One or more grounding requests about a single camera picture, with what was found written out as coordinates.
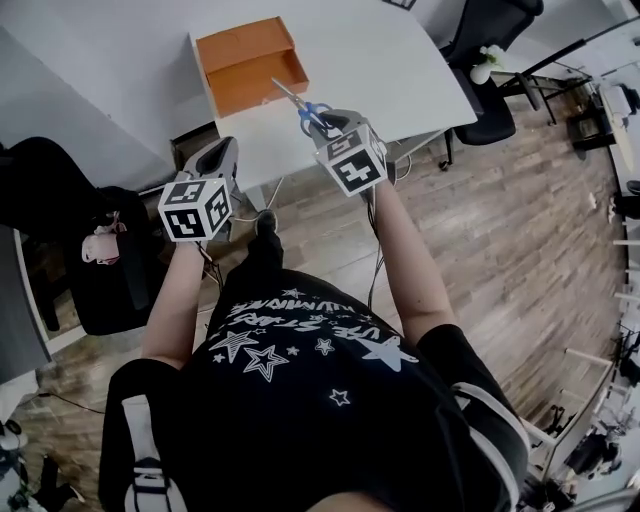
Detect person's left forearm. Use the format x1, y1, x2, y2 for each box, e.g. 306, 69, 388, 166
140, 239, 212, 372

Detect pink headset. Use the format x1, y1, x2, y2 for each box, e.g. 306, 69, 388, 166
80, 211, 128, 267

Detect white shoulder strap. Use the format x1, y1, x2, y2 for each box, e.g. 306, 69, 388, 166
120, 396, 189, 512

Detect person's right forearm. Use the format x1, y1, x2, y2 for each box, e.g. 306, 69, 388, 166
371, 181, 459, 347

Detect blue handled scissors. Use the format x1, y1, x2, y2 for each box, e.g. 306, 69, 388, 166
270, 76, 334, 139

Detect black office chair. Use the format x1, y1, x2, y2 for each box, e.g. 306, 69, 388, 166
439, 0, 545, 172

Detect white table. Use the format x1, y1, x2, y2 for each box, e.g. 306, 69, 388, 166
187, 0, 479, 214

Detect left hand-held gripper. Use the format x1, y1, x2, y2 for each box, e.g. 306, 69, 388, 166
158, 136, 244, 245

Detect white vase with flowers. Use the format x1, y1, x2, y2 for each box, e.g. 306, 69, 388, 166
468, 43, 508, 86

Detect black star print t-shirt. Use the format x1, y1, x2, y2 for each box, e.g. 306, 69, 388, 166
97, 269, 532, 512

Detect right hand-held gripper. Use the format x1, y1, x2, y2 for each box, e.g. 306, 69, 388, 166
307, 107, 389, 198

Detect grey cabinet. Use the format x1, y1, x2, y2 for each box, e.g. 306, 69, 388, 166
0, 224, 52, 387

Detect orange cardboard box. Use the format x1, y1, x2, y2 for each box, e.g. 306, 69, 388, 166
194, 15, 312, 120

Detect black armchair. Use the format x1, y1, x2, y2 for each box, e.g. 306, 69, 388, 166
0, 136, 172, 338

